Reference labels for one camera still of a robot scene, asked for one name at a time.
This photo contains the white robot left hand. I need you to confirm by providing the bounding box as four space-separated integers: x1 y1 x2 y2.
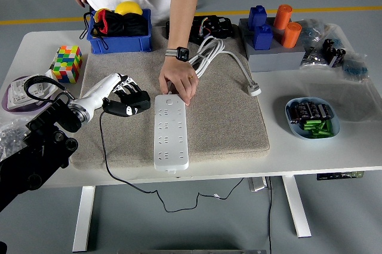
76 72 152 118

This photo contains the person's left hand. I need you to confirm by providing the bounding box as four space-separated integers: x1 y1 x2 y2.
158 55 200 106

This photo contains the white power strip cable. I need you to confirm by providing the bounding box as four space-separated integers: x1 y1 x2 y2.
167 36 262 97

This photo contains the black power adapter plug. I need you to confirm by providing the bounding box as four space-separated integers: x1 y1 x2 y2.
131 90 152 111

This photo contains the thin black adapter cord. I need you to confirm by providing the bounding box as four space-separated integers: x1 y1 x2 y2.
98 110 250 213

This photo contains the white power strip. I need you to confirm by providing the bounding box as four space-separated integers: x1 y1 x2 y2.
153 94 190 175

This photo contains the black wristwatch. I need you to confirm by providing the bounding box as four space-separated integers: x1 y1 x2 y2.
165 46 190 63

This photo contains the red and yellow fabric item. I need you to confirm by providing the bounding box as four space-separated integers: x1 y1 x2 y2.
94 8 110 35

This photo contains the multicolour puzzle cube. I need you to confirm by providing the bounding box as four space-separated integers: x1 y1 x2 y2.
49 45 84 84

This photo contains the yellow ball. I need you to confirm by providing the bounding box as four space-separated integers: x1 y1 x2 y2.
115 1 143 16

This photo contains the blue plastic bin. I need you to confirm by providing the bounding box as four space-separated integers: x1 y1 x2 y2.
86 8 153 55

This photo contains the grey-brown fabric mat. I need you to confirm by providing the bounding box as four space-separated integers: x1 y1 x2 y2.
69 25 271 171

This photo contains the blue plastic block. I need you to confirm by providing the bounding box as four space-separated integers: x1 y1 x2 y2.
247 5 267 31
252 24 274 51

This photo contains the purple disc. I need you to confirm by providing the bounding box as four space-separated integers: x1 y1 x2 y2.
1 85 57 114

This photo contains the clear bag of small screws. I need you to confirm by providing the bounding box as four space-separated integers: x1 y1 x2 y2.
0 115 30 162

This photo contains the grey block holder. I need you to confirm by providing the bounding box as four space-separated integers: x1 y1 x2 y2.
238 17 306 72

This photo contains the orange cylinder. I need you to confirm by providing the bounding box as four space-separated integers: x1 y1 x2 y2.
280 22 303 49
273 4 292 30

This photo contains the black capacitor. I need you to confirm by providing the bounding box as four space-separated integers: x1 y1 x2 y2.
286 104 299 125
318 103 332 120
307 101 322 120
295 102 311 121

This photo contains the white table leg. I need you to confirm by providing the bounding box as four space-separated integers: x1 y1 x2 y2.
72 185 96 252
282 175 312 238

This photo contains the clear bag of metal screws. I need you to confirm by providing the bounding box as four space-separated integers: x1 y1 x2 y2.
300 45 329 69

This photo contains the clear bag of blue parts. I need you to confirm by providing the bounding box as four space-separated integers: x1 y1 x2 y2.
340 52 369 83
298 18 326 47

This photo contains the clear bag of black capacitors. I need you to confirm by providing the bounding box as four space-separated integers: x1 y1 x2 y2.
322 38 347 68

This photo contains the light blue tray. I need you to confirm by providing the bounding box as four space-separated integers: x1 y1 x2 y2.
285 96 341 140

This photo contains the large clear plastic bag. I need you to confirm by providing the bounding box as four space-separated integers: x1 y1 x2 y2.
298 23 382 123

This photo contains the black table control panel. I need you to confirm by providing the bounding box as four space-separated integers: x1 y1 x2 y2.
316 171 365 180

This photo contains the black drawstring bag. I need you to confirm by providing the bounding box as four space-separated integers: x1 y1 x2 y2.
79 10 150 51

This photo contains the black electronic device with wires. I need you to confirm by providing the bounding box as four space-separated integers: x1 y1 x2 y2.
165 14 235 44

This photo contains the silver metal bracket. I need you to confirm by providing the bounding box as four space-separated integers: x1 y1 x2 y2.
248 177 269 192

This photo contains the black hanging cable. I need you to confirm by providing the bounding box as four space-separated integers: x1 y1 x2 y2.
267 176 274 254

